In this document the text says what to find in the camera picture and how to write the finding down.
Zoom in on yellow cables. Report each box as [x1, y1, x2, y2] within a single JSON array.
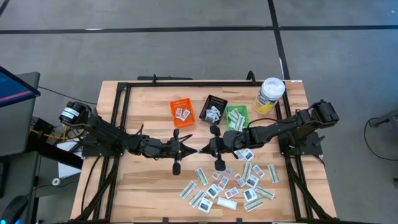
[[30, 126, 86, 141]]

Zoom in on black floor cable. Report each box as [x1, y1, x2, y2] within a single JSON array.
[[363, 117, 398, 162]]

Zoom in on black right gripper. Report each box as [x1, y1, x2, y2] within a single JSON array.
[[200, 124, 237, 172]]

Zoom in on orange plastic basket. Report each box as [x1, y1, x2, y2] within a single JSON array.
[[169, 97, 197, 128]]

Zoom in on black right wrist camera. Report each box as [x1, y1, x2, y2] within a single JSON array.
[[223, 129, 249, 149]]

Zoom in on black stand beam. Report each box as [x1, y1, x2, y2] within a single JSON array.
[[29, 136, 85, 170]]

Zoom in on laptop screen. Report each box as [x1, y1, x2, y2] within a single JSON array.
[[0, 65, 42, 108]]

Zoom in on black computer mouse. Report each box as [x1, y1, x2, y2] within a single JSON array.
[[0, 195, 29, 224]]

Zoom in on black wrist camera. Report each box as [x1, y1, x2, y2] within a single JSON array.
[[223, 129, 249, 149], [136, 136, 162, 157]]

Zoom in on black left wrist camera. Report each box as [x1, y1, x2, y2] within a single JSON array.
[[136, 136, 162, 157]]

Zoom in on black thin cable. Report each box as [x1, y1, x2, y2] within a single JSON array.
[[39, 86, 98, 106]]

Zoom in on white paper sheet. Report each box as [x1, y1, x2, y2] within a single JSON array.
[[57, 141, 84, 179]]

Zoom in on grey stand foot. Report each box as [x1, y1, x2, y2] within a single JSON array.
[[368, 108, 398, 128]]

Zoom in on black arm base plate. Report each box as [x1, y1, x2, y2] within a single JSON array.
[[81, 133, 127, 157], [277, 131, 324, 156]]

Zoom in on yellow Lysol wipes canister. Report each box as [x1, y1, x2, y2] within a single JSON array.
[[253, 77, 286, 114]]

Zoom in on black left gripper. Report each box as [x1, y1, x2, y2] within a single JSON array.
[[160, 128, 198, 175]]

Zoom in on black plastic basket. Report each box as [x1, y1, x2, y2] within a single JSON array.
[[198, 95, 229, 125]]

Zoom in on green plastic basket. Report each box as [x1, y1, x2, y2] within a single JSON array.
[[225, 105, 249, 131]]

